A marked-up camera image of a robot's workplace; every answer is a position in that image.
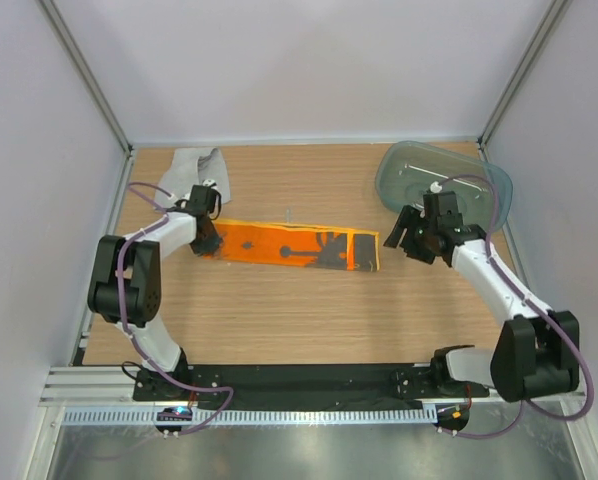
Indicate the aluminium frame rail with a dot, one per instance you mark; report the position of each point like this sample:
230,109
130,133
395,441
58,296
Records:
86,385

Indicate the orange yellow grey giraffe towel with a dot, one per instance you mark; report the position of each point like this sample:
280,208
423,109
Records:
298,245

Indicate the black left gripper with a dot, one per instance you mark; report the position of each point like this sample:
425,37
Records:
211,245

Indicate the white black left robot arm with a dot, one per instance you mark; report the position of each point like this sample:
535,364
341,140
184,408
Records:
125,287

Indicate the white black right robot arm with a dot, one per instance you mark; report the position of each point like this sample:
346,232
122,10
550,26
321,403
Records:
533,356

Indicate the aluminium corner post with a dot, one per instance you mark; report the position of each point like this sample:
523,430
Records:
531,54
80,63

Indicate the teal transparent plastic tub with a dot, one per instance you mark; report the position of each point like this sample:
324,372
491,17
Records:
409,168

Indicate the right aluminium corner post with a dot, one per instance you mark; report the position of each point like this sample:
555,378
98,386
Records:
531,54

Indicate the left aluminium corner post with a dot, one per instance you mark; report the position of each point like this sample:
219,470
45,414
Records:
80,63

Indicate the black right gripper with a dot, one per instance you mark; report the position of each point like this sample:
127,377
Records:
409,218

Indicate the light grey panda towel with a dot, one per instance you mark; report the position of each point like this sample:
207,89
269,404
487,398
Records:
191,166

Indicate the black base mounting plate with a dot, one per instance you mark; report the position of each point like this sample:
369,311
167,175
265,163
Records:
308,388

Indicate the white slotted cable duct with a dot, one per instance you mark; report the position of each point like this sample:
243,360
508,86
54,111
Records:
178,416

